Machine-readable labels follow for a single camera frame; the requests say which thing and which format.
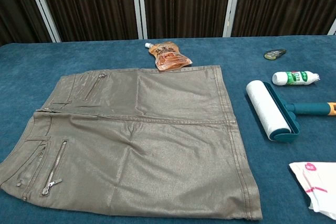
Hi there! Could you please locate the small dark oval packet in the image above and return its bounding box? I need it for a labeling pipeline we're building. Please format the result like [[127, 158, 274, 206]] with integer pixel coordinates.
[[263, 48, 287, 60]]

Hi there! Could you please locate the blue table cloth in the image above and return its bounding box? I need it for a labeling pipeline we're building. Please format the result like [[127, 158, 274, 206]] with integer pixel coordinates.
[[0, 34, 336, 224]]

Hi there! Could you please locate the dark brown screen panel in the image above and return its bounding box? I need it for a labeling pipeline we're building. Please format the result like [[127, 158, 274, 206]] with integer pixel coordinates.
[[223, 0, 336, 38], [0, 0, 61, 47], [136, 0, 243, 40], [23, 0, 144, 42]]

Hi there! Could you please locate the white pink wipes package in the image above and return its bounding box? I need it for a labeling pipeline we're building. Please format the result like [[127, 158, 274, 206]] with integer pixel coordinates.
[[288, 160, 336, 221]]

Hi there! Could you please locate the orange spout pouch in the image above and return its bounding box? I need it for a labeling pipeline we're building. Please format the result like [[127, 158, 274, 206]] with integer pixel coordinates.
[[144, 41, 193, 72]]

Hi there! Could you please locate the teal handled lint roller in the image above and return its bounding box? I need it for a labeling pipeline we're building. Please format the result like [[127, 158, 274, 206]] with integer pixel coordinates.
[[245, 79, 336, 144]]

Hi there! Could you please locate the brown shiny skirt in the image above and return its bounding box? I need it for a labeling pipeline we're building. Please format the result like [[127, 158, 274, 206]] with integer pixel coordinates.
[[0, 65, 264, 221]]

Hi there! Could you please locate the white green label bottle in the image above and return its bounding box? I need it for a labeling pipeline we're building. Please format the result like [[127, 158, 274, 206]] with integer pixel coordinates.
[[271, 70, 321, 87]]

